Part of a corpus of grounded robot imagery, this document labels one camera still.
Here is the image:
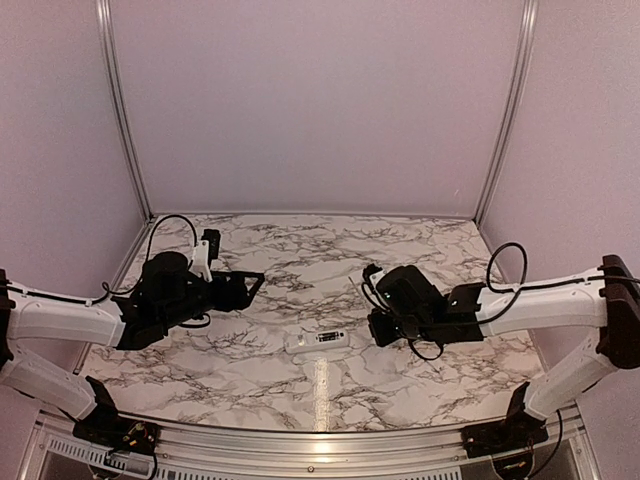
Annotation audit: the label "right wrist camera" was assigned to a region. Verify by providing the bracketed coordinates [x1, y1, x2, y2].
[362, 264, 386, 301]

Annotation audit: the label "white remote control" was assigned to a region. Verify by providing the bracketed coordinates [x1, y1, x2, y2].
[284, 330, 349, 355]

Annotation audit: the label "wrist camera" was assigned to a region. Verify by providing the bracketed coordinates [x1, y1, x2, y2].
[362, 264, 386, 301]
[190, 229, 221, 283]

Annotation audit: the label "front aluminium rail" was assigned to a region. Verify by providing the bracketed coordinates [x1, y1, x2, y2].
[17, 406, 601, 479]

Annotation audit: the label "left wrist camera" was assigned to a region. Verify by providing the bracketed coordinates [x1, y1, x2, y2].
[190, 229, 221, 283]

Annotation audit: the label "left aluminium frame post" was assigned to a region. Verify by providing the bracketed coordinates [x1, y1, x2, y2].
[95, 0, 153, 223]

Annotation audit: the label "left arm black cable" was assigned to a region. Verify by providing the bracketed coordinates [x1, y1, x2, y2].
[0, 214, 211, 329]

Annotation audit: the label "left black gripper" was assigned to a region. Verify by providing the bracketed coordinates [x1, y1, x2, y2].
[159, 270, 265, 330]

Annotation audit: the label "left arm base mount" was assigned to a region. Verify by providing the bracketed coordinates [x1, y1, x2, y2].
[73, 377, 160, 456]

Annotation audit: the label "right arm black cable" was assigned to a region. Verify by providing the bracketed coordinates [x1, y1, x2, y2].
[362, 242, 640, 361]

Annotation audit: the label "aluminium frame post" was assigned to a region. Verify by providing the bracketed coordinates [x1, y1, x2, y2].
[473, 0, 539, 229]
[95, 0, 153, 223]

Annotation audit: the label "right aluminium frame post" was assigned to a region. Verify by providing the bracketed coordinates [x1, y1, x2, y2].
[473, 0, 539, 229]

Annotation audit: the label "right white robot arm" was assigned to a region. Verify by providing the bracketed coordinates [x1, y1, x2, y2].
[362, 255, 639, 448]

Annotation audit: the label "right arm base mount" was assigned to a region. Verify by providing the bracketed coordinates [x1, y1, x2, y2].
[461, 382, 549, 458]

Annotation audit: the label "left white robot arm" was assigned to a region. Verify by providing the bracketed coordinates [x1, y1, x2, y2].
[1, 252, 265, 445]

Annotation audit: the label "white battery cover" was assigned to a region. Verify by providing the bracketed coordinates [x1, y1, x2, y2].
[348, 275, 366, 304]

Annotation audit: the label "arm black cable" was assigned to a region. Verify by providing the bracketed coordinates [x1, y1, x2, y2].
[0, 214, 211, 329]
[362, 242, 640, 361]

